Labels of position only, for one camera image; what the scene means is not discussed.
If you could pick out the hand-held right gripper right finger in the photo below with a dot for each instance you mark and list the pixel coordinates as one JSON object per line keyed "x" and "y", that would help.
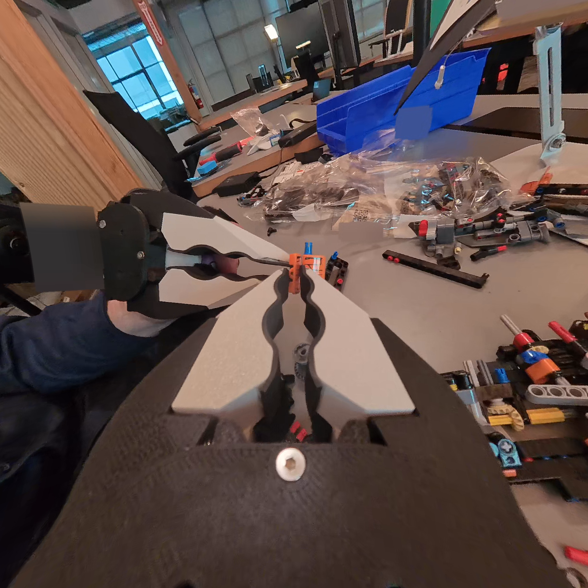
{"x": 363, "y": 367}

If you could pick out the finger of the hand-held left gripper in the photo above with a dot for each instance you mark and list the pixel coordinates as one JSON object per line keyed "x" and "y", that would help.
{"x": 216, "y": 234}
{"x": 193, "y": 291}

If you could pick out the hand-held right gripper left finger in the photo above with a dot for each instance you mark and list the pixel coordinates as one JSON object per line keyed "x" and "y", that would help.
{"x": 225, "y": 367}

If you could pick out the black lego frame beam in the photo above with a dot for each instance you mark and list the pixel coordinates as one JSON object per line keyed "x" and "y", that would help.
{"x": 339, "y": 271}

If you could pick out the orange striped lego panel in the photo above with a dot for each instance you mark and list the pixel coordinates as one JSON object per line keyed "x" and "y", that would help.
{"x": 316, "y": 266}

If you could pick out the pile of technic parts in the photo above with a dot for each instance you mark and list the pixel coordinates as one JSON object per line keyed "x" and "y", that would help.
{"x": 542, "y": 367}

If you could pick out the person's left forearm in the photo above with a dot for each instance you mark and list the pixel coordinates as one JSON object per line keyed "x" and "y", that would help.
{"x": 55, "y": 344}

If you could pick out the small dark lego subassembly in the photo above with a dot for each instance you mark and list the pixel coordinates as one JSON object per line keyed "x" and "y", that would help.
{"x": 251, "y": 196}

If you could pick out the red lego pins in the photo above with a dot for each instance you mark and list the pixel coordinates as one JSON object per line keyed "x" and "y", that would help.
{"x": 298, "y": 429}

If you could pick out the long black lego beam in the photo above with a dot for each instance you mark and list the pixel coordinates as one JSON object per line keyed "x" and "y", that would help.
{"x": 436, "y": 268}

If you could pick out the grey lego subassembly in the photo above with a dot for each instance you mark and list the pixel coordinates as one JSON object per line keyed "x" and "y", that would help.
{"x": 445, "y": 229}

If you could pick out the black lego connector red pin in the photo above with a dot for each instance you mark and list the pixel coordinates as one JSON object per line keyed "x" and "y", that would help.
{"x": 487, "y": 252}

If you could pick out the clear bag of lego parts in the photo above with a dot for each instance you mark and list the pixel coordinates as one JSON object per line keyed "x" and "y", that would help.
{"x": 450, "y": 183}

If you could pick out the red lego axle piece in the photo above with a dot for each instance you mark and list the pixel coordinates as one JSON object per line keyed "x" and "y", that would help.
{"x": 576, "y": 555}

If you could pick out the person's left hand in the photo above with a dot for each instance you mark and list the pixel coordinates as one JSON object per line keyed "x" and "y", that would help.
{"x": 133, "y": 321}

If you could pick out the flat black box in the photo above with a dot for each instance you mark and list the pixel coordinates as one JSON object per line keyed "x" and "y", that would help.
{"x": 236, "y": 183}

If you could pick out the blue block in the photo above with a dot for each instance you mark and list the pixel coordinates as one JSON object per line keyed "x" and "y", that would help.
{"x": 209, "y": 167}

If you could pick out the white printed leaflet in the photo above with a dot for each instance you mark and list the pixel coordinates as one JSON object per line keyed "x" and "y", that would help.
{"x": 289, "y": 172}

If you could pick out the white plastic object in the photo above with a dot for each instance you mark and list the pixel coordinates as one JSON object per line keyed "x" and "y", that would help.
{"x": 262, "y": 142}

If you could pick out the pile of flat clear bags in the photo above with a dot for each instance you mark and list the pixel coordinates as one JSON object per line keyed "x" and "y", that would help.
{"x": 321, "y": 193}

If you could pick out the black office chair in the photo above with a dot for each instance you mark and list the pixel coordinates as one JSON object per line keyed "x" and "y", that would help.
{"x": 138, "y": 133}

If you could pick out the clear bag with dark parts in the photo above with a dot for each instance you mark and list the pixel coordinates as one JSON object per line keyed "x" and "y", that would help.
{"x": 250, "y": 119}

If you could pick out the small black box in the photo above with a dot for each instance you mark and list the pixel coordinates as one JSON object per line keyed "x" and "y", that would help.
{"x": 307, "y": 156}

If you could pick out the black power adapter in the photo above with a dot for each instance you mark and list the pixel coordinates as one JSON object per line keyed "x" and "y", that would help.
{"x": 298, "y": 134}

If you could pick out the red fire extinguisher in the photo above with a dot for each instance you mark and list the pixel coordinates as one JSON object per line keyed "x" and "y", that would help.
{"x": 196, "y": 94}

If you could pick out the blue plastic bin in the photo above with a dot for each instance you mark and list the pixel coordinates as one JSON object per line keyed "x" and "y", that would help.
{"x": 367, "y": 115}

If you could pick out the person's legs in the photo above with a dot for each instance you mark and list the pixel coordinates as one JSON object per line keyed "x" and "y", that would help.
{"x": 36, "y": 459}

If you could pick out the dark monitor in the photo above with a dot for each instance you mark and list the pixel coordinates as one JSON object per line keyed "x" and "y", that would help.
{"x": 301, "y": 32}

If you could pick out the black pole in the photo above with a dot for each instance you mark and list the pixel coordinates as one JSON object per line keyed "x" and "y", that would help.
{"x": 421, "y": 32}

